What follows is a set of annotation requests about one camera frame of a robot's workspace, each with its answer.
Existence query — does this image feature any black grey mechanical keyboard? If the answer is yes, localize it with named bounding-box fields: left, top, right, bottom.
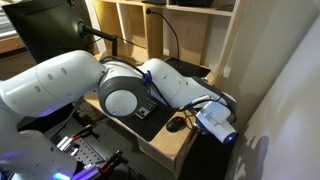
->
left=134, top=97, right=160, bottom=120

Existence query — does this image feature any black computer mouse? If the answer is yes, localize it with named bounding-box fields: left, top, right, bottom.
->
left=165, top=116, right=187, bottom=133

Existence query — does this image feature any black desk mat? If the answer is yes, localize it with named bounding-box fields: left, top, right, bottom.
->
left=118, top=57, right=212, bottom=143

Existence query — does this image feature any light wood shelf unit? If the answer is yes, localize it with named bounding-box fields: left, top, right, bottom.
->
left=84, top=0, right=249, bottom=88

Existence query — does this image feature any black gooseneck desk lamp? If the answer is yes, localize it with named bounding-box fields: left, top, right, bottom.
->
left=145, top=7, right=181, bottom=61

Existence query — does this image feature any black monitor stand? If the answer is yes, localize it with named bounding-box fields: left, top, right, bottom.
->
left=77, top=21, right=120, bottom=60

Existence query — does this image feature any flat black device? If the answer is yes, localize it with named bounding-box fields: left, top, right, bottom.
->
left=141, top=0, right=168, bottom=5

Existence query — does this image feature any black box on shelf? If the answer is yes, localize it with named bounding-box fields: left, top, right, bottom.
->
left=174, top=0, right=215, bottom=8

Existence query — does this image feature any black curved monitor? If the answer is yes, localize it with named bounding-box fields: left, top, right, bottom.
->
left=1, top=0, right=98, bottom=64

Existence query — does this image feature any red handled clamp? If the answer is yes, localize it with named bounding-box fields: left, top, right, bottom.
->
left=71, top=149, right=129, bottom=180
left=55, top=124, right=95, bottom=152

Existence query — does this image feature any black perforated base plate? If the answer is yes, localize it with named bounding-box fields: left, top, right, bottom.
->
left=44, top=116, right=133, bottom=180

